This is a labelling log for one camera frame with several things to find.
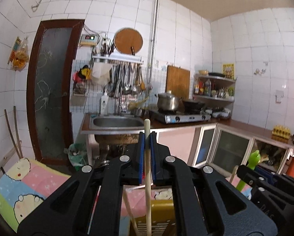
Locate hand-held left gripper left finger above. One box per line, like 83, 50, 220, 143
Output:
17, 131, 145, 236

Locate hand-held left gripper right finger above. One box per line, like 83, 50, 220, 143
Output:
149, 131, 277, 236

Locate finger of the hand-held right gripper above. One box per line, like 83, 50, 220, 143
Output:
256, 167, 294, 195
237, 165, 294, 205

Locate green plastic utensil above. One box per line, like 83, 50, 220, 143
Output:
236, 149, 261, 192

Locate wooden chopstick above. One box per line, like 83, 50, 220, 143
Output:
144, 119, 153, 236
229, 165, 239, 185
122, 194, 140, 236

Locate gold perforated utensil holder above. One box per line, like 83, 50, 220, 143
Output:
128, 200, 177, 236

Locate row of hanging kitchen utensils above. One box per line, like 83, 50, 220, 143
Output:
110, 63, 147, 97

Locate stainless steel sink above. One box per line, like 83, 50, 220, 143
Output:
80, 114, 153, 135

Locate gas stove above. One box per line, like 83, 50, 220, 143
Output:
149, 109, 212, 124

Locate yellow egg tray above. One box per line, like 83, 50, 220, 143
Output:
271, 124, 291, 137

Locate kitchen counter cabinet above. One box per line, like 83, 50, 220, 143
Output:
147, 119, 294, 178

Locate steel cooking pot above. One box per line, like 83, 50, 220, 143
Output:
155, 90, 183, 112

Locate sink faucet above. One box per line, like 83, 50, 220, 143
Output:
117, 91, 124, 115

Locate white soap bottle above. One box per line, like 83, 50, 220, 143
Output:
100, 90, 109, 115

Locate black wok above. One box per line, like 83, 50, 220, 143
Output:
182, 99, 206, 111

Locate green plastic bag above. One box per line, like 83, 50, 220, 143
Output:
64, 142, 88, 173

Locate rectangular wooden cutting board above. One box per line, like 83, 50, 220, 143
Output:
166, 65, 191, 100

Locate white hanging cloth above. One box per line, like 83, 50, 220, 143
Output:
91, 63, 112, 82

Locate red and yellow hanging items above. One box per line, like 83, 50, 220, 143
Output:
73, 65, 92, 82

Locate colourful cartoon printed blanket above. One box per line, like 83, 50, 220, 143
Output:
0, 159, 252, 236

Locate brown framed glass door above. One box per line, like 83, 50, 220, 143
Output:
26, 19, 86, 166

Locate knife and chopstick holder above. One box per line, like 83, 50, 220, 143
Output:
100, 38, 114, 56

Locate round wooden cutting board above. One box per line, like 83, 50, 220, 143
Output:
113, 27, 144, 55

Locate leaning wooden sticks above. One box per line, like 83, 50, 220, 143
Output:
4, 106, 24, 159

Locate yellow hanging plastic bag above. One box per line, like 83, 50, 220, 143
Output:
9, 36, 30, 71

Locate corner wall shelf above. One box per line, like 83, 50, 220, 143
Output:
193, 70, 236, 103

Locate metal wall rack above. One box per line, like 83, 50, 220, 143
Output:
92, 53, 144, 66

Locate yellow wall poster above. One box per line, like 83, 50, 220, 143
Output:
222, 63, 235, 80

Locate metal wall pipe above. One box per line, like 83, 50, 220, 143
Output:
147, 0, 160, 68

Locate wall control box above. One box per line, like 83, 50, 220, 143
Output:
79, 33, 100, 47

